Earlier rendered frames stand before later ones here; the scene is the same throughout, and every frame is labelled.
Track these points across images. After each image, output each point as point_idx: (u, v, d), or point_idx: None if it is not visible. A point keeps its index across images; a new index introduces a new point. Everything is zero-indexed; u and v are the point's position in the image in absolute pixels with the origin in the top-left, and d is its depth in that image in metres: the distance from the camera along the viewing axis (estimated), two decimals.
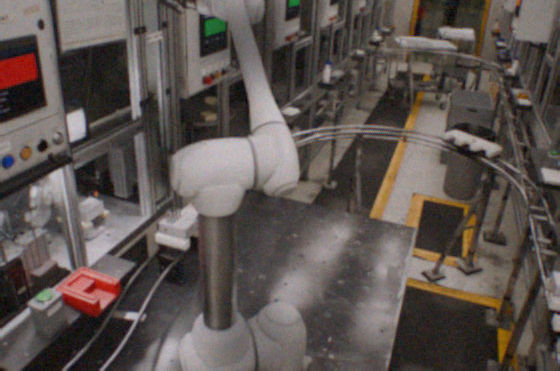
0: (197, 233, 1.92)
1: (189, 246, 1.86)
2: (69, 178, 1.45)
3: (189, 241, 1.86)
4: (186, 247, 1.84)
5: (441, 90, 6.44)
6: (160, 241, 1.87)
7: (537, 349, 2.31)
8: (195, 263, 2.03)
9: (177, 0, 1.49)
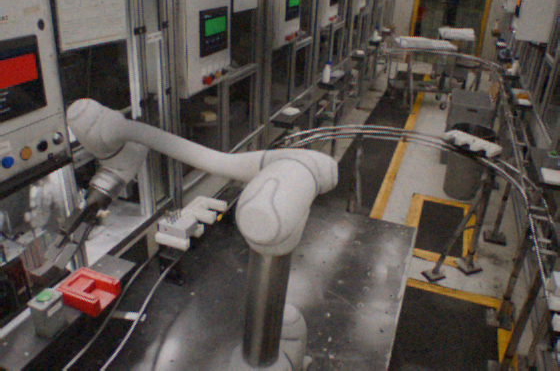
0: (197, 233, 1.92)
1: (189, 246, 1.86)
2: (69, 178, 1.45)
3: (189, 241, 1.86)
4: (186, 247, 1.84)
5: (441, 90, 6.44)
6: (160, 241, 1.87)
7: (537, 349, 2.31)
8: (195, 263, 2.03)
9: (79, 210, 1.27)
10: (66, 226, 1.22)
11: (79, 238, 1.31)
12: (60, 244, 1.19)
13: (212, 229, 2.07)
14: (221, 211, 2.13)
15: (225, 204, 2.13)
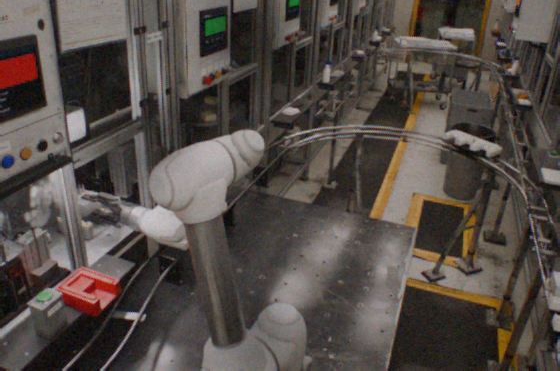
0: None
1: (189, 246, 1.86)
2: (69, 178, 1.45)
3: None
4: (186, 247, 1.84)
5: (441, 90, 6.44)
6: (160, 241, 1.87)
7: (537, 349, 2.31)
8: None
9: None
10: (105, 199, 1.74)
11: (104, 216, 1.76)
12: (91, 197, 1.74)
13: None
14: None
15: (225, 204, 2.13)
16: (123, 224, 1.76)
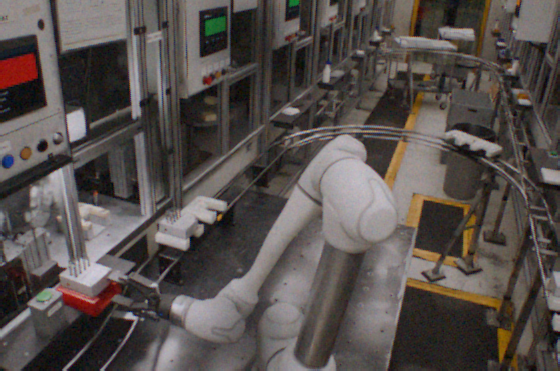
0: (197, 233, 1.92)
1: (189, 246, 1.86)
2: (69, 178, 1.45)
3: (189, 241, 1.86)
4: (186, 247, 1.84)
5: (441, 90, 6.44)
6: (160, 241, 1.87)
7: (537, 349, 2.31)
8: (195, 263, 2.03)
9: None
10: None
11: (139, 308, 1.41)
12: (120, 278, 1.37)
13: (212, 229, 2.07)
14: (221, 211, 2.13)
15: (225, 204, 2.13)
16: None
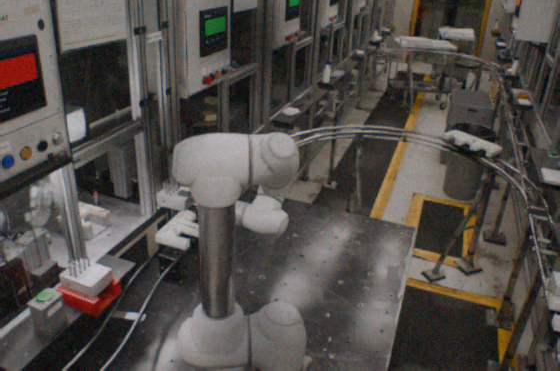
0: (197, 233, 1.92)
1: (189, 246, 1.86)
2: (69, 178, 1.45)
3: (189, 241, 1.86)
4: (186, 247, 1.84)
5: (441, 90, 6.44)
6: (160, 241, 1.87)
7: (537, 349, 2.31)
8: (195, 263, 2.03)
9: None
10: None
11: None
12: (188, 193, 1.80)
13: None
14: None
15: None
16: None
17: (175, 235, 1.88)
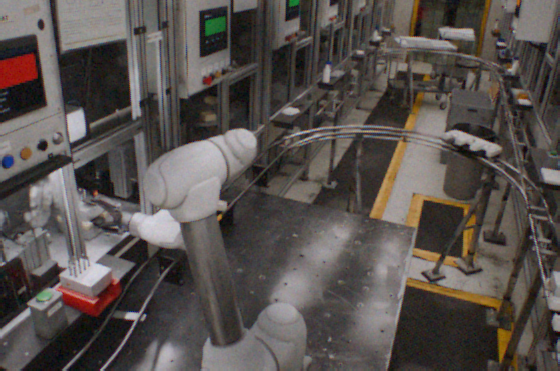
0: None
1: None
2: (69, 178, 1.45)
3: None
4: None
5: (441, 90, 6.44)
6: None
7: (537, 349, 2.31)
8: None
9: None
10: (106, 204, 1.75)
11: (106, 226, 1.78)
12: (92, 200, 1.74)
13: None
14: (221, 211, 2.13)
15: (225, 204, 2.13)
16: (124, 231, 1.77)
17: None
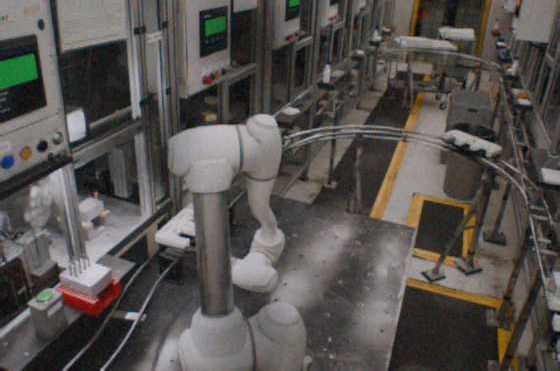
0: None
1: (189, 246, 1.86)
2: (69, 178, 1.45)
3: (189, 241, 1.86)
4: (186, 247, 1.84)
5: (441, 90, 6.44)
6: (160, 241, 1.87)
7: (537, 349, 2.31)
8: None
9: None
10: (190, 252, 1.76)
11: (188, 261, 1.76)
12: (176, 251, 1.76)
13: None
14: None
15: None
16: None
17: (175, 235, 1.88)
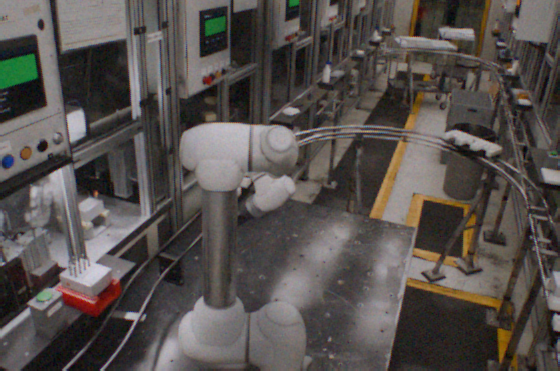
0: (236, 194, 2.24)
1: None
2: (69, 178, 1.45)
3: None
4: None
5: (441, 90, 6.44)
6: None
7: (537, 349, 2.31)
8: (195, 263, 2.03)
9: None
10: None
11: None
12: None
13: (247, 193, 2.38)
14: None
15: None
16: None
17: None
